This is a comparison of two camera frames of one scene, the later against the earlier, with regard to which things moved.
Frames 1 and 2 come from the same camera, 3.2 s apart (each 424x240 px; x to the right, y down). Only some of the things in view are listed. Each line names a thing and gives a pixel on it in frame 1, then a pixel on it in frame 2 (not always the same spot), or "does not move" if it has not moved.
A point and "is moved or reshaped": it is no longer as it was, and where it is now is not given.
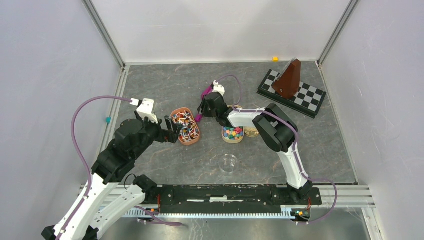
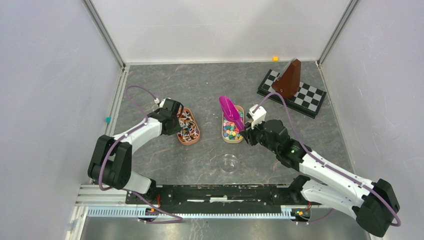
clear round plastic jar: [228, 163] does not move
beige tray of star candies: [233, 135] does not move
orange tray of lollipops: [189, 134] does not move
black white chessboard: [308, 100] does not move
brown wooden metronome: [287, 85] does not move
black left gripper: [171, 135] -> [174, 130]
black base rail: [172, 196] does not move
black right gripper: [202, 108] -> [248, 134]
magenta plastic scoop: [198, 117] is moved or reshaped
